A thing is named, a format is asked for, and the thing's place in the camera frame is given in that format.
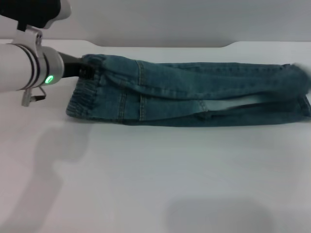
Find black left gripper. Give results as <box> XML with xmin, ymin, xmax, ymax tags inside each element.
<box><xmin>58</xmin><ymin>50</ymin><xmax>96</xmax><ymax>80</ymax></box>

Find blue denim shorts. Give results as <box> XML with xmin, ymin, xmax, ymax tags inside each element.
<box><xmin>66</xmin><ymin>53</ymin><xmax>311</xmax><ymax>127</ymax></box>

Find left arm cable connector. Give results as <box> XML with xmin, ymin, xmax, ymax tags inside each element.
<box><xmin>21</xmin><ymin>87</ymin><xmax>46</xmax><ymax>107</ymax></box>

